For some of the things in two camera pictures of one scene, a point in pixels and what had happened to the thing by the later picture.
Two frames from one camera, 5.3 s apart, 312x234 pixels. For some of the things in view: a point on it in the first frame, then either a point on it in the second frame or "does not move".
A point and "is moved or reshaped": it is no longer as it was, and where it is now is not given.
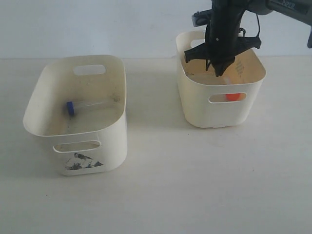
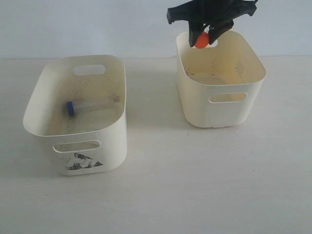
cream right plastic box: (229, 100) does not move
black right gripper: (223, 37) -> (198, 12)
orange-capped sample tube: (231, 97) is moved or reshaped
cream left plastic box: (78, 106) does not move
